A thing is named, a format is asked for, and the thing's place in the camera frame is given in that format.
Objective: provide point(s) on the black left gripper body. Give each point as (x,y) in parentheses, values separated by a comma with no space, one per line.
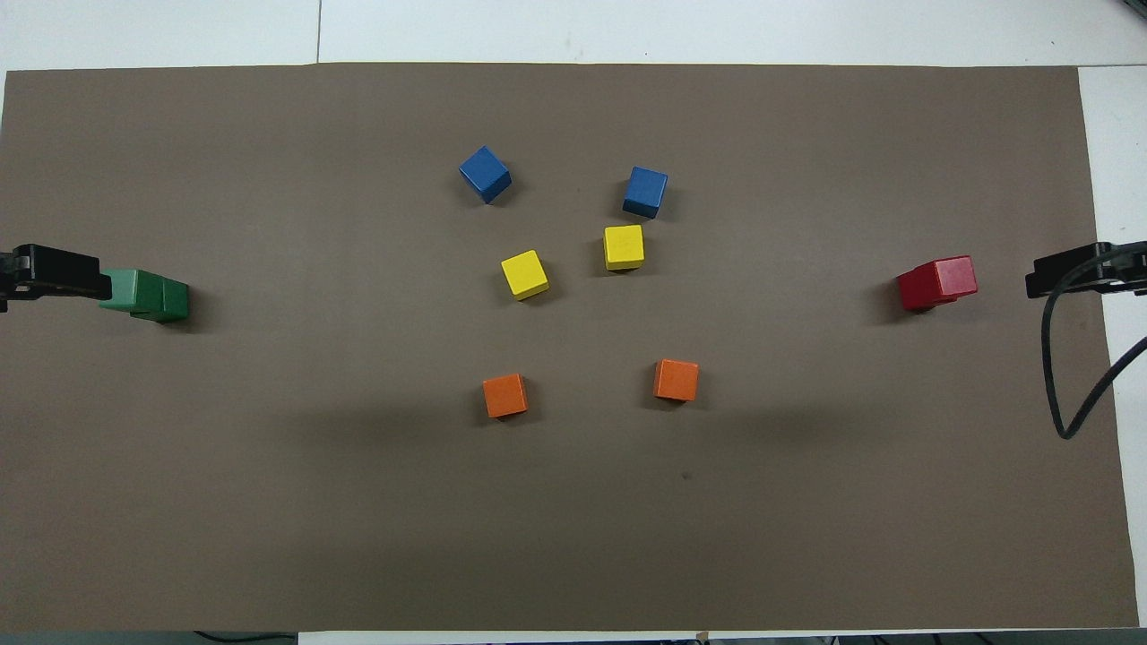
(5,278)

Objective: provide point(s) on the green wooden cube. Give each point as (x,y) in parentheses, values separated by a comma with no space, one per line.
(175,303)
(125,289)

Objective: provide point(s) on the red wooden cube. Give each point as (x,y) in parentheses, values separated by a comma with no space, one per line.
(907,294)
(950,276)

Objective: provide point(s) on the orange wooden cube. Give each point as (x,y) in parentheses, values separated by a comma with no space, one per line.
(504,395)
(676,380)

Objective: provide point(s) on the blue wooden cube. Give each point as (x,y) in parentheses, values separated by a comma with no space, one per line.
(645,192)
(485,174)

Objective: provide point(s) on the yellow wooden cube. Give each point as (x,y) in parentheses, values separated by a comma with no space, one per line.
(624,247)
(524,274)

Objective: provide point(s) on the brown table mat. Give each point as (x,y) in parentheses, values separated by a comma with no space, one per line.
(573,520)

